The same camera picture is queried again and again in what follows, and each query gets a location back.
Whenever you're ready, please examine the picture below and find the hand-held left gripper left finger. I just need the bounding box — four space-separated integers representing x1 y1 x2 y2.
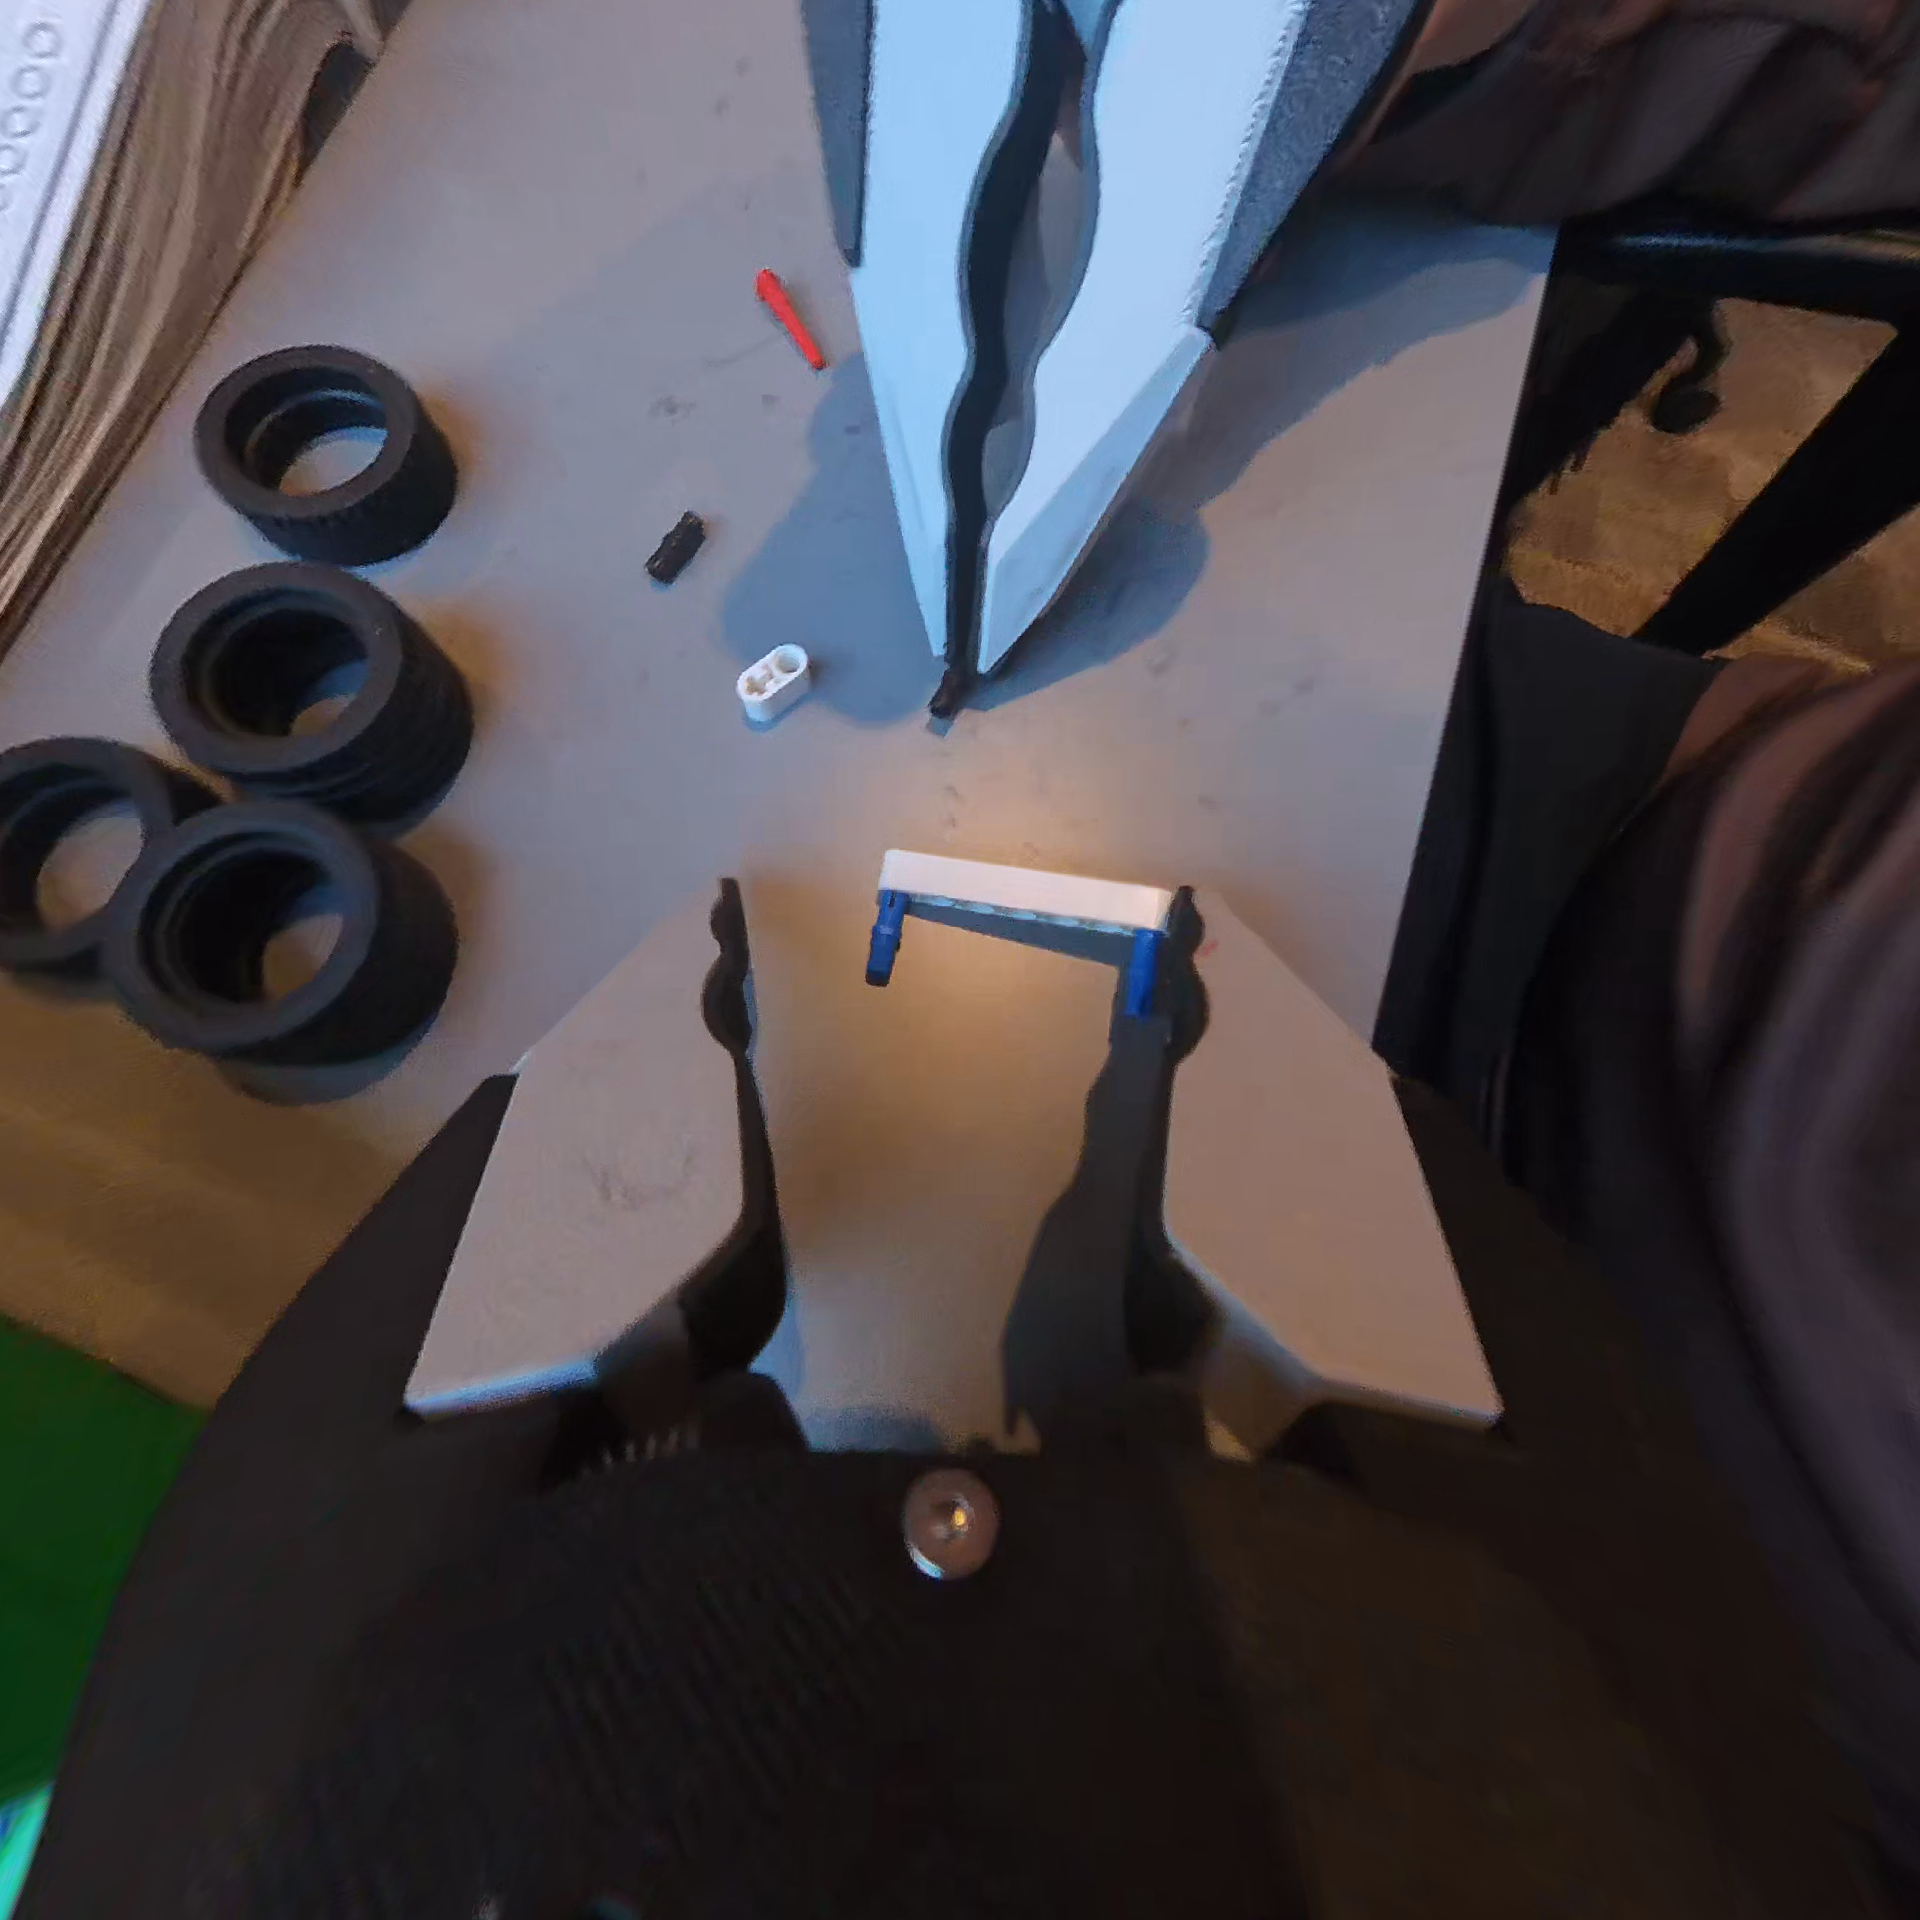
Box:
405 881 792 1420

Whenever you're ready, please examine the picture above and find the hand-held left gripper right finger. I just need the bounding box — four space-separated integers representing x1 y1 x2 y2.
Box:
1117 885 1504 1460

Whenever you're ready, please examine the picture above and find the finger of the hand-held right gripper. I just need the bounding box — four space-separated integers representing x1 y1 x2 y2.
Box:
971 0 1306 677
848 0 1085 664

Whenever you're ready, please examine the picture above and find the white holed brick beam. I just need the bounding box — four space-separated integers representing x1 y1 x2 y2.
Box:
875 849 1175 935

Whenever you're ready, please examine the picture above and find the person's right forearm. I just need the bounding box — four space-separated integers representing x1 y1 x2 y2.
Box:
1318 0 1920 227

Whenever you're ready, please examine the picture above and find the grey desk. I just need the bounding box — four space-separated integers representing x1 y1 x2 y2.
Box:
0 0 1553 1412

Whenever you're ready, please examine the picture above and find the red plastic axle pin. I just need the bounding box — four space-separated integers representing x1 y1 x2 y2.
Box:
754 267 830 373

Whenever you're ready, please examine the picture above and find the black rubber toy tyre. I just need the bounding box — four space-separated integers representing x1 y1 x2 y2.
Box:
191 346 458 569
145 563 475 835
106 800 462 1069
0 736 225 976

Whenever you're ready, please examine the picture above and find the person's torso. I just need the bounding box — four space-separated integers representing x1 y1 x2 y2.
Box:
1370 569 1920 1920

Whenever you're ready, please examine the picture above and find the green plastic bin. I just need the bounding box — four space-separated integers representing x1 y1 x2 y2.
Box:
0 1313 213 1817

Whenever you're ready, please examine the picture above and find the black chair base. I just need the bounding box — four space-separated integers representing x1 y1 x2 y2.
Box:
1498 211 1920 664

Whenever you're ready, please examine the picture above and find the open instruction booklet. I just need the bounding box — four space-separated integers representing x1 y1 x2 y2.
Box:
0 0 377 655

